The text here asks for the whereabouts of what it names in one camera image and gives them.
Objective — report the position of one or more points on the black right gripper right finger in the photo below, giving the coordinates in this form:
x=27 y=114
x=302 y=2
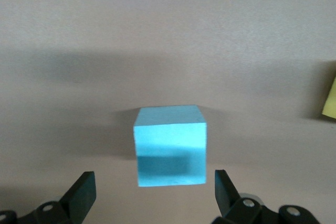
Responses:
x=236 y=208

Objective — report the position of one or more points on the blue foam cube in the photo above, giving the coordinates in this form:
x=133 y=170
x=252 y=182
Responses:
x=169 y=140

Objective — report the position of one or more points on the yellow foam cube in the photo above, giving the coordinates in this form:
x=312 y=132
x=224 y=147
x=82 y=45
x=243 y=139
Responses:
x=330 y=98

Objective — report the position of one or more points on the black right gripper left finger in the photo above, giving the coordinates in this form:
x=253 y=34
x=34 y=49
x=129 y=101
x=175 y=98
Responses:
x=76 y=203

